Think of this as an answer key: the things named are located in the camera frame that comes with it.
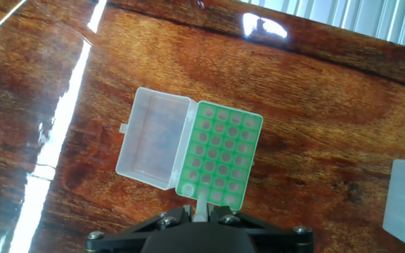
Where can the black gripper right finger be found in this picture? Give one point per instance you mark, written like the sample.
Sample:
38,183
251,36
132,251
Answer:
276,239

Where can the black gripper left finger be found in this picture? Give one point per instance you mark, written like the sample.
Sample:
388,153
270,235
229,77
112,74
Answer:
125,239

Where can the low green rack tip box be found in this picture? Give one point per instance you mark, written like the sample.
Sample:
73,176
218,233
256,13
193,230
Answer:
153,140

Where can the glossy brown wooden board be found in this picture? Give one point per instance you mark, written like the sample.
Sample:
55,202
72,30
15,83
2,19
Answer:
294,123

